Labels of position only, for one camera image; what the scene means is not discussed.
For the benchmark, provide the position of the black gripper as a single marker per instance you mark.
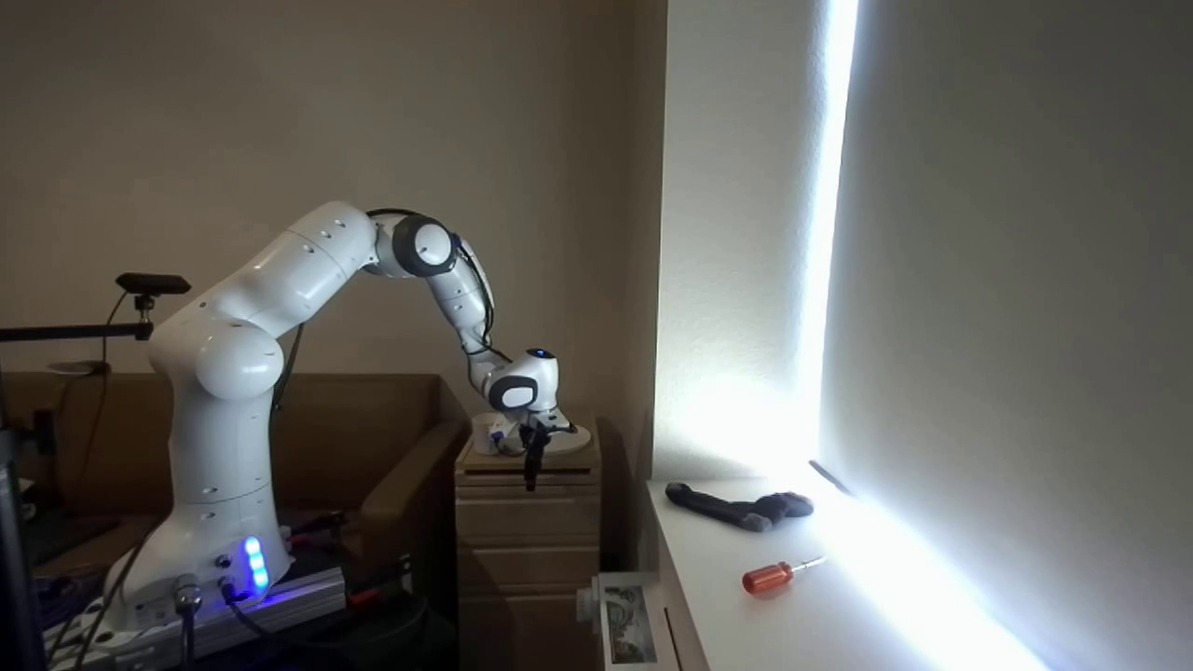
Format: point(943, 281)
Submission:
point(535, 439)

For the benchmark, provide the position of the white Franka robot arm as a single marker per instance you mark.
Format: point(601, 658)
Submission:
point(226, 361)

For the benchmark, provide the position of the light wooden drawer cabinet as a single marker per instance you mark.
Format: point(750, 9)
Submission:
point(527, 562)

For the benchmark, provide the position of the white bowl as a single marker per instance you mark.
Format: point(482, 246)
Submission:
point(563, 439)

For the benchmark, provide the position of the brown leather armchair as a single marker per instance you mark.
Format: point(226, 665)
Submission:
point(360, 449)

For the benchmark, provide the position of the dark cloth bundle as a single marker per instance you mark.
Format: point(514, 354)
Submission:
point(732, 503)

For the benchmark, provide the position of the white windowsill shelf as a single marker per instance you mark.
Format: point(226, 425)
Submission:
point(796, 620)

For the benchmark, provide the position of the narrow grey roller blind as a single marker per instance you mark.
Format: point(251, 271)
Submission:
point(732, 209)

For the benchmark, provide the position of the large grey roller blind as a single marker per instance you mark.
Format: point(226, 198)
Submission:
point(1019, 284)

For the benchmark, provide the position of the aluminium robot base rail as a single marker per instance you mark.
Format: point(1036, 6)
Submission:
point(189, 618)

